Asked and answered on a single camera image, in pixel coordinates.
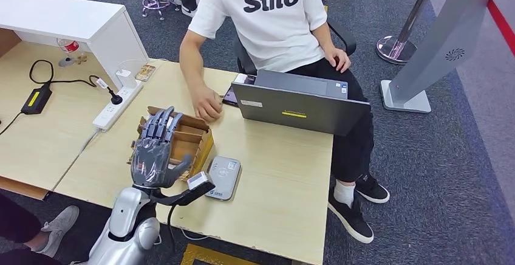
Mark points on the person's left hand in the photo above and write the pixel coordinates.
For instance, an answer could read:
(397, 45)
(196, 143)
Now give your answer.
(338, 58)

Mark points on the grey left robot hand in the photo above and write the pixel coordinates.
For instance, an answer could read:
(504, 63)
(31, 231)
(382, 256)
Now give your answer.
(151, 162)

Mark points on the person's right hand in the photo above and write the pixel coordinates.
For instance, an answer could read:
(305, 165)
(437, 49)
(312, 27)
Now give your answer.
(207, 104)

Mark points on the person's right forearm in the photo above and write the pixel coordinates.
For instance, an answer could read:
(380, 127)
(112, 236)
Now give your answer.
(191, 64)

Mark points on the person's left forearm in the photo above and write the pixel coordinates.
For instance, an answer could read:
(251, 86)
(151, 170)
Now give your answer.
(324, 35)

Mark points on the brown wooden card organizer box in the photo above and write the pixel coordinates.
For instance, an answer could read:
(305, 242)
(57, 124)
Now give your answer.
(193, 142)

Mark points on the grey card reader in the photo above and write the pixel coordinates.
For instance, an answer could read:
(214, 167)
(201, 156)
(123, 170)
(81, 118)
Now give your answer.
(223, 176)

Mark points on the black smartphone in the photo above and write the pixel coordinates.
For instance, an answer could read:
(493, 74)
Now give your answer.
(231, 96)

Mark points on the grey laptop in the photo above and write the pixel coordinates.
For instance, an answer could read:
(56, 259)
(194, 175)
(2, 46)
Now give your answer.
(297, 108)

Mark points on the white power strip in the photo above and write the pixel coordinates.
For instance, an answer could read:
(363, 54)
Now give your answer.
(112, 110)

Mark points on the small patterned packet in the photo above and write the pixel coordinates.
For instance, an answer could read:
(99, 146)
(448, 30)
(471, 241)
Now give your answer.
(145, 72)

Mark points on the black power plug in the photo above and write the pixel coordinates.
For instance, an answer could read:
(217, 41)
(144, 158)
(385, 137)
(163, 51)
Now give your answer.
(116, 99)

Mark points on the white charger plug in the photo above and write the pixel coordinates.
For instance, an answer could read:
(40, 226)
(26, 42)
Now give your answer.
(125, 78)

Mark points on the grey kiosk stand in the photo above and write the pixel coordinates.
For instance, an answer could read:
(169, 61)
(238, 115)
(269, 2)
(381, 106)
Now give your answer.
(442, 41)

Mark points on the yellow floor tape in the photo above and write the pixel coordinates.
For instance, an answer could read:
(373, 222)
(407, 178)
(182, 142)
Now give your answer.
(209, 255)

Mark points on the small tan figurine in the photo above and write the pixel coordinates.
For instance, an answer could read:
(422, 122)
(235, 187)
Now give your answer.
(81, 59)

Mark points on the black power adapter yellow label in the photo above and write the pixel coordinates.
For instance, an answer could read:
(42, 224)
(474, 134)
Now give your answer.
(37, 99)

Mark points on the clear bottle red label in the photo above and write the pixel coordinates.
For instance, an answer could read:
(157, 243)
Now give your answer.
(69, 47)

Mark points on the white desk shelf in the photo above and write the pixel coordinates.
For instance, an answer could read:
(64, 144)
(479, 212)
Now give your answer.
(60, 17)

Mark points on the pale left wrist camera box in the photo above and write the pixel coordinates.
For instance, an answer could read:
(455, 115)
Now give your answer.
(199, 180)

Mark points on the chrome stanchion post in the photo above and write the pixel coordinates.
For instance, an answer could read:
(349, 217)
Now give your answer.
(396, 47)

